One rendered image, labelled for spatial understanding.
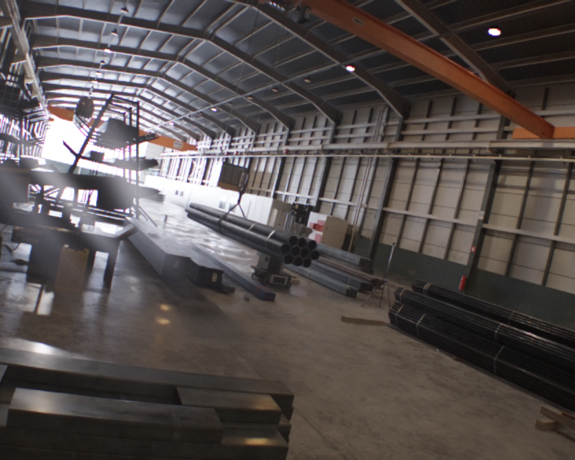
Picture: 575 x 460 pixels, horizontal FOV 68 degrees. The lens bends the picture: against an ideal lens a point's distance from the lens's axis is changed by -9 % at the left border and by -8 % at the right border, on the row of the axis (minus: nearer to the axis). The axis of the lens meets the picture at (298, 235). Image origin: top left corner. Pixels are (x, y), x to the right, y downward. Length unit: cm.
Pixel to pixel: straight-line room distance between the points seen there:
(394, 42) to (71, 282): 887
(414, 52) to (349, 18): 201
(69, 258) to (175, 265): 268
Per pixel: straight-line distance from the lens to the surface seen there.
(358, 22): 1125
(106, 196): 877
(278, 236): 693
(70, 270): 665
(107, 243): 724
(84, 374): 301
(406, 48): 1201
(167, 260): 879
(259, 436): 290
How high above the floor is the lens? 171
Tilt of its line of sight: 2 degrees down
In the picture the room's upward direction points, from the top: 14 degrees clockwise
